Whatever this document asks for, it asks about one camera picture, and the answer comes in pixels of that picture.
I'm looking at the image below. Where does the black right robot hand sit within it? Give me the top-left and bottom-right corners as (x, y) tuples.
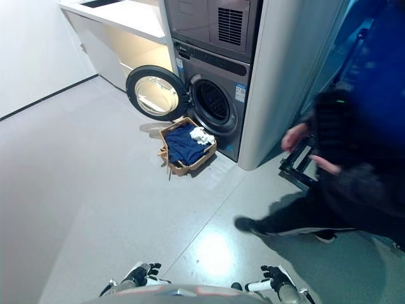
(230, 265), (294, 294)

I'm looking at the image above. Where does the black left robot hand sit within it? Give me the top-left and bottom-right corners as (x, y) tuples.
(122, 262), (172, 287)

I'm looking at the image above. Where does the white garment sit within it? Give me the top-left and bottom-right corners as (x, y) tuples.
(189, 126), (216, 147)

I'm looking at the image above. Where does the person in black clothes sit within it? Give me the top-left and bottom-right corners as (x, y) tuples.
(234, 89), (405, 251)

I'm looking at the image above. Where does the brown wicker laundry basket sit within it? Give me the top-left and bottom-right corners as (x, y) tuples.
(157, 117), (218, 182)

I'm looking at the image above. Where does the grey front-load washing machine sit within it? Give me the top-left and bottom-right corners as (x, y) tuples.
(172, 37), (252, 162)

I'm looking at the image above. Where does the grey robot torso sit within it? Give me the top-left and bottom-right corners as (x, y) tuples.
(84, 283), (285, 304)

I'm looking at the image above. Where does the dark blue garment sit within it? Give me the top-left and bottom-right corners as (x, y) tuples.
(164, 123), (211, 167)

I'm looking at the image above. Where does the round glass washer door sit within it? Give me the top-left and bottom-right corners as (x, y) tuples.
(125, 65), (192, 123)

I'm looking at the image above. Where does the blue energy label sticker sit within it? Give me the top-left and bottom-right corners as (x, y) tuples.
(235, 82), (247, 104)

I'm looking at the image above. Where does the tall white side panel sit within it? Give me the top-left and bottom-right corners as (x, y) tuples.
(237, 0), (349, 172)

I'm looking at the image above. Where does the thin black tripod pole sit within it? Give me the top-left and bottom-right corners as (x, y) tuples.
(335, 28), (370, 87)

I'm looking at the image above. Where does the white counter cabinet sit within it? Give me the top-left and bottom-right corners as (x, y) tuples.
(59, 0), (175, 93)

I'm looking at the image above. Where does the grey stacked dryer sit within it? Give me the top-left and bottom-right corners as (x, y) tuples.
(164, 0), (263, 64)

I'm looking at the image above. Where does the black inset countertop sink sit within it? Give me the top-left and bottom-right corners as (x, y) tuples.
(78, 0), (125, 9)

